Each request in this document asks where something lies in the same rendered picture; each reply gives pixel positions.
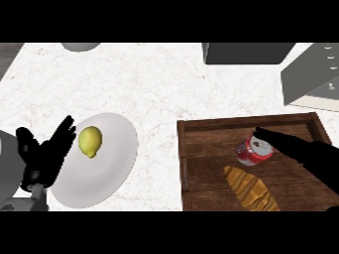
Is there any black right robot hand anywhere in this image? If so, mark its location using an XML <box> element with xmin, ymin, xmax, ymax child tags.
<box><xmin>253</xmin><ymin>126</ymin><xmax>339</xmax><ymax>212</ymax></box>

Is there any brown wooden tray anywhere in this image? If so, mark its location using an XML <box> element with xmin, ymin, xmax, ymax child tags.
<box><xmin>175</xmin><ymin>111</ymin><xmax>339</xmax><ymax>212</ymax></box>

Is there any dark grey box appliance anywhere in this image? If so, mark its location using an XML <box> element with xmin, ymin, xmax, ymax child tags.
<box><xmin>200</xmin><ymin>43</ymin><xmax>297</xmax><ymax>65</ymax></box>

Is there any white round plate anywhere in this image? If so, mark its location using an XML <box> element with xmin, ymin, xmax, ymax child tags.
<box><xmin>48</xmin><ymin>112</ymin><xmax>139</xmax><ymax>209</ymax></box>

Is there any grey tiered shelf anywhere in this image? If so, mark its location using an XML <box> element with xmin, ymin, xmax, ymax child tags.
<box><xmin>278</xmin><ymin>43</ymin><xmax>339</xmax><ymax>115</ymax></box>

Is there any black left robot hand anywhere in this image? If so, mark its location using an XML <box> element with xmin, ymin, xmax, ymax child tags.
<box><xmin>14</xmin><ymin>114</ymin><xmax>79</xmax><ymax>193</ymax></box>

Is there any golden brown croissant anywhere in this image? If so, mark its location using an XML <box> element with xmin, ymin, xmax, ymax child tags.
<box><xmin>222</xmin><ymin>165</ymin><xmax>281</xmax><ymax>212</ymax></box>

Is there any yellow lemon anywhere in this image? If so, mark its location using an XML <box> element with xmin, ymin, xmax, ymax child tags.
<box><xmin>77</xmin><ymin>125</ymin><xmax>103</xmax><ymax>160</ymax></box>

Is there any red soda can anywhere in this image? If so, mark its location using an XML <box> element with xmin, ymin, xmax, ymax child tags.
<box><xmin>235</xmin><ymin>134</ymin><xmax>275</xmax><ymax>167</ymax></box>

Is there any grey round bowl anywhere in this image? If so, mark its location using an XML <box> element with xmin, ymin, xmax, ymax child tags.
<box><xmin>60</xmin><ymin>43</ymin><xmax>101</xmax><ymax>53</ymax></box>

